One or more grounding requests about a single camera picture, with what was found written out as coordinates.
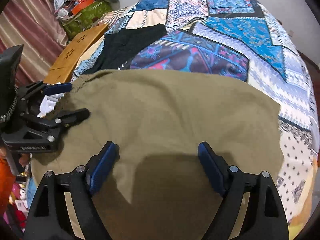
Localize khaki elastic-waist pants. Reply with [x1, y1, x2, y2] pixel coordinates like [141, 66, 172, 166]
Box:
[31, 69, 283, 239]

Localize operator hand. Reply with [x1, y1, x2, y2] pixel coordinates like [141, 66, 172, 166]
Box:
[0, 146, 31, 168]

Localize white crumpled cloth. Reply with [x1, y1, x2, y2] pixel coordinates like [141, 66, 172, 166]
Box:
[37, 93, 64, 118]

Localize wooden bed headboard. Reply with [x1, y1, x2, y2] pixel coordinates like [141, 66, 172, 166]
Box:
[43, 24, 108, 84]

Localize black folded garment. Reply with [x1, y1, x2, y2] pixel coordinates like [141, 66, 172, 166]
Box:
[83, 24, 167, 75]

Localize striped pink curtain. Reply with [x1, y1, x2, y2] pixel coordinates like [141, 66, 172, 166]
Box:
[1, 0, 68, 86]

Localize green patterned bag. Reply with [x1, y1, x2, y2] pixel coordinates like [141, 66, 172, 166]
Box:
[62, 0, 112, 40]

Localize orange box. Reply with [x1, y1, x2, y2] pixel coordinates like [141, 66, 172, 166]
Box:
[71, 0, 95, 15]

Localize blue patchwork bedspread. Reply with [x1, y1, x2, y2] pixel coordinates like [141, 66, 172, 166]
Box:
[72, 0, 319, 230]

